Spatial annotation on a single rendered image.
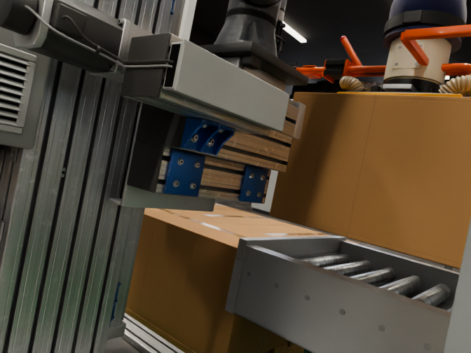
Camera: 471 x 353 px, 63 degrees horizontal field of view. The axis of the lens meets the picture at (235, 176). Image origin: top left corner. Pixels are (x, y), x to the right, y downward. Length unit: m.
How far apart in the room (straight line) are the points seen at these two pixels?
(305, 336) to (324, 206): 0.36
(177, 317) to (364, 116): 0.96
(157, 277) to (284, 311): 0.69
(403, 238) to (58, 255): 0.79
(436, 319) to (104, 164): 0.73
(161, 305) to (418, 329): 0.97
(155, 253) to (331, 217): 0.76
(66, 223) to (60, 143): 0.16
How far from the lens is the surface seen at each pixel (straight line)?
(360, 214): 1.09
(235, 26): 0.87
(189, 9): 5.10
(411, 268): 1.56
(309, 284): 0.98
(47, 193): 0.78
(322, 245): 1.49
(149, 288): 1.62
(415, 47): 1.14
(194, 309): 1.44
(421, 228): 1.04
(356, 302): 0.94
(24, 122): 0.70
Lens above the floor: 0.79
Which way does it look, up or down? 1 degrees down
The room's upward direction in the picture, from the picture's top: 11 degrees clockwise
